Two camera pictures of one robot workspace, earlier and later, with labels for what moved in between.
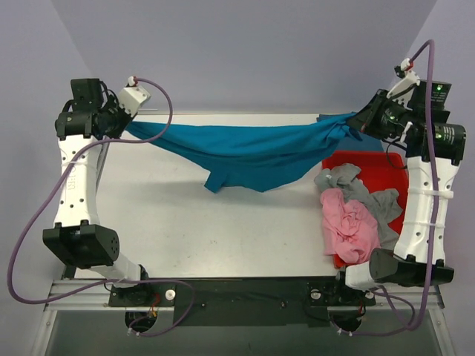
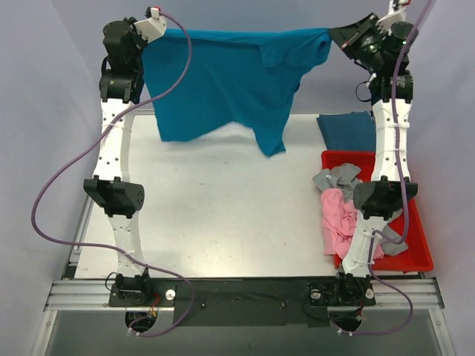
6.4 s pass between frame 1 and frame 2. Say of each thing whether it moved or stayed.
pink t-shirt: stayed
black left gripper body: moved
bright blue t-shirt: moved
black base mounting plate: stayed
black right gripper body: moved
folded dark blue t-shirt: stayed
